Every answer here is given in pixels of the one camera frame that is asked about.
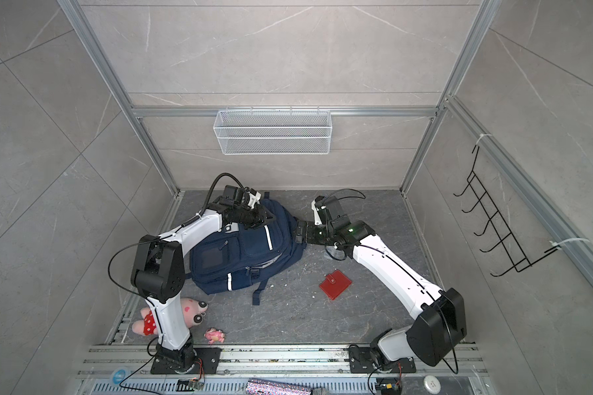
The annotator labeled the red wallet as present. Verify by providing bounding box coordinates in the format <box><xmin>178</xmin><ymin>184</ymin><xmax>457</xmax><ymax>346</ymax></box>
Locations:
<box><xmin>319</xmin><ymin>270</ymin><xmax>353</xmax><ymax>301</ymax></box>

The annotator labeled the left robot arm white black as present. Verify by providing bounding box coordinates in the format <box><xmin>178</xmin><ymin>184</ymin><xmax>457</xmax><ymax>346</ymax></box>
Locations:
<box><xmin>130</xmin><ymin>173</ymin><xmax>274</xmax><ymax>373</ymax></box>

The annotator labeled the black wire hook rack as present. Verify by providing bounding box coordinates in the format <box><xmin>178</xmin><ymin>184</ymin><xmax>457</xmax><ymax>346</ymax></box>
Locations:
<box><xmin>453</xmin><ymin>146</ymin><xmax>561</xmax><ymax>278</ymax></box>

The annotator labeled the small pink toy figure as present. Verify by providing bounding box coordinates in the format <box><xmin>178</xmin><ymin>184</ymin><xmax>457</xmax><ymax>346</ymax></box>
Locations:
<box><xmin>204</xmin><ymin>328</ymin><xmax>226</xmax><ymax>345</ymax></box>

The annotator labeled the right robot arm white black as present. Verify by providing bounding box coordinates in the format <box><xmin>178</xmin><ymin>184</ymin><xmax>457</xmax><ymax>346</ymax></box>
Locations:
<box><xmin>296</xmin><ymin>195</ymin><xmax>467</xmax><ymax>374</ymax></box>

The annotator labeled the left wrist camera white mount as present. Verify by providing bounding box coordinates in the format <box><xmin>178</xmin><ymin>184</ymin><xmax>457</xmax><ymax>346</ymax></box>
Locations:
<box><xmin>247</xmin><ymin>191</ymin><xmax>262</xmax><ymax>209</ymax></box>

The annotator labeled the glittery purple pouch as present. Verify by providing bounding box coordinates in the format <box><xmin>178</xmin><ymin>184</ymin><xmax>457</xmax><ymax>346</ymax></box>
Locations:
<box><xmin>245</xmin><ymin>379</ymin><xmax>312</xmax><ymax>395</ymax></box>

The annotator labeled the navy blue student backpack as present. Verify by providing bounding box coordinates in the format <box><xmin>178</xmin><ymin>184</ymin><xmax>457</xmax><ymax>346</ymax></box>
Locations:
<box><xmin>186</xmin><ymin>198</ymin><xmax>306</xmax><ymax>305</ymax></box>

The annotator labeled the pink plush pig toy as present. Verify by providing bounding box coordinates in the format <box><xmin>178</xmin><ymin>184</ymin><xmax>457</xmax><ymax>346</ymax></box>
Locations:
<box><xmin>131</xmin><ymin>298</ymin><xmax>208</xmax><ymax>337</ymax></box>

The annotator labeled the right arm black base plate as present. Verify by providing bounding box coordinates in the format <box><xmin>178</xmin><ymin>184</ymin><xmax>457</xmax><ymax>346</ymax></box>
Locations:
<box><xmin>347</xmin><ymin>344</ymin><xmax>417</xmax><ymax>375</ymax></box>

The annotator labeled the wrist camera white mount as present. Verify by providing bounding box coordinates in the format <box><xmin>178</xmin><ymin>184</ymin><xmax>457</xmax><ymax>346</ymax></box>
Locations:
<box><xmin>311</xmin><ymin>196</ymin><xmax>325</xmax><ymax>225</ymax></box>
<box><xmin>247</xmin><ymin>191</ymin><xmax>262</xmax><ymax>209</ymax></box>

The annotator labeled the white wire mesh basket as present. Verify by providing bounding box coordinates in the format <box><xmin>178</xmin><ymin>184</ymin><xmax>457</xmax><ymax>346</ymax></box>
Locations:
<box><xmin>213</xmin><ymin>110</ymin><xmax>333</xmax><ymax>156</ymax></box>

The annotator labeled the white round button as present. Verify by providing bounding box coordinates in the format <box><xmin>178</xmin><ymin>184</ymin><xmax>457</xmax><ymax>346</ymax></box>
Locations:
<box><xmin>423</xmin><ymin>375</ymin><xmax>441</xmax><ymax>395</ymax></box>

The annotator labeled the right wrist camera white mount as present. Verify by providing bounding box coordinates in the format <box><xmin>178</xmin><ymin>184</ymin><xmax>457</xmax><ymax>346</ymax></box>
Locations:
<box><xmin>311</xmin><ymin>196</ymin><xmax>325</xmax><ymax>225</ymax></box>

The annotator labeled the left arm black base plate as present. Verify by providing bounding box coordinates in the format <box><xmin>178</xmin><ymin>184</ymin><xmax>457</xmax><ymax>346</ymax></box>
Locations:
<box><xmin>150</xmin><ymin>347</ymin><xmax>222</xmax><ymax>375</ymax></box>

